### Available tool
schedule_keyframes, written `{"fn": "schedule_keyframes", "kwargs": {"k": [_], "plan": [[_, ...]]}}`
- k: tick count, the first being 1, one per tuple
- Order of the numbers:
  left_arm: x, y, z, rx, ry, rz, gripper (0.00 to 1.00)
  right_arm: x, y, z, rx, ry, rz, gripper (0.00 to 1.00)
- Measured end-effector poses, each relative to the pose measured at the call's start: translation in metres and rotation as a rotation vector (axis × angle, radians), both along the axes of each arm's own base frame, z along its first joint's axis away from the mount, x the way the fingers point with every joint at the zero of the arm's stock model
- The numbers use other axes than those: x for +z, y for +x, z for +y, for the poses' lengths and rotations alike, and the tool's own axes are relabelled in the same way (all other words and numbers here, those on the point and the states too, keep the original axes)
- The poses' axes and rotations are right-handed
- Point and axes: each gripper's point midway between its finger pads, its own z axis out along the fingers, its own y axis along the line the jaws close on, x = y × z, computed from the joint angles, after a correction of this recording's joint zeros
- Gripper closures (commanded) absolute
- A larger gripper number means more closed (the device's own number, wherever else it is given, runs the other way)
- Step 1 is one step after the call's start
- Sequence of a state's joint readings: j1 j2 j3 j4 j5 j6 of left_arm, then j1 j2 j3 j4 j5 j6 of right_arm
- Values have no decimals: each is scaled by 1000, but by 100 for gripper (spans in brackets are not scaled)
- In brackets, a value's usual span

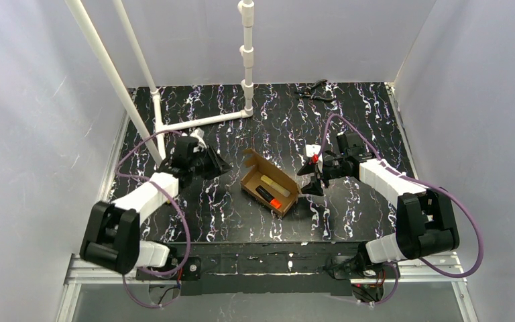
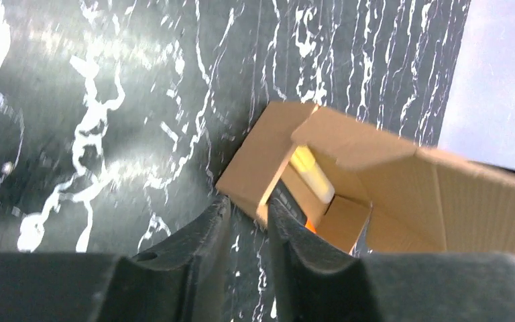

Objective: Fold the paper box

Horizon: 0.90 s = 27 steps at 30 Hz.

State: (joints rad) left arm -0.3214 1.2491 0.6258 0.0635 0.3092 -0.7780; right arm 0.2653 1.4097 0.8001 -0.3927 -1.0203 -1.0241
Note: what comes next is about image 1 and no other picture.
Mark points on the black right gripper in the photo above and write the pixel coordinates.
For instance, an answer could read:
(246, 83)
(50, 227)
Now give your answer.
(322, 168)

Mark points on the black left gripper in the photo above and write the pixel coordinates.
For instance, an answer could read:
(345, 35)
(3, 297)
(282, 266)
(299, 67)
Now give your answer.
(206, 161)

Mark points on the brown cardboard paper box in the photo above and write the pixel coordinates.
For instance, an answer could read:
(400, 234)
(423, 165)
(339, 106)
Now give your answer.
(259, 166)

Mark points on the black orange highlighter marker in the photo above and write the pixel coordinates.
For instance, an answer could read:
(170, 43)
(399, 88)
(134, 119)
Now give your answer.
(267, 197)

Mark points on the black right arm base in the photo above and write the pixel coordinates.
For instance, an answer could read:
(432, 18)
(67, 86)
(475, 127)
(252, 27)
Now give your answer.
(347, 267)

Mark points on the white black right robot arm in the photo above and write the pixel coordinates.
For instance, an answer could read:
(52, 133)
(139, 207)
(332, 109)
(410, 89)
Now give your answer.
(425, 221)

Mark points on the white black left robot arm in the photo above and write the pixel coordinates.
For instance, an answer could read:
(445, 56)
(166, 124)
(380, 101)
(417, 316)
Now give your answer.
(112, 238)

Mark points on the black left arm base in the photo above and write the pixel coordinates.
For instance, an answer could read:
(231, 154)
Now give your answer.
(191, 271)

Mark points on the black pliers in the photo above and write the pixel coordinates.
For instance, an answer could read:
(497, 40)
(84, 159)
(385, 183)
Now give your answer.
(308, 92)

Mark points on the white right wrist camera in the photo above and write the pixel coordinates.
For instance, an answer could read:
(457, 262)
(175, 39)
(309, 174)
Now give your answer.
(313, 151)

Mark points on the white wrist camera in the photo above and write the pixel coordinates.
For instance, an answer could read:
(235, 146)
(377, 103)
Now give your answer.
(313, 151)
(198, 134)

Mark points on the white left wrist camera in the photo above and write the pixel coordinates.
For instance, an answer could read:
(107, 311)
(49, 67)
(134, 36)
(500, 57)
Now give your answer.
(198, 134)

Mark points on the white PVC pipe frame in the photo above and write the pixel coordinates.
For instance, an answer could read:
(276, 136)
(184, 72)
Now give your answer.
(162, 43)

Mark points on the aluminium rail frame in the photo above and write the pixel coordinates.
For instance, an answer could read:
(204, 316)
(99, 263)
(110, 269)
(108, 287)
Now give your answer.
(249, 267)

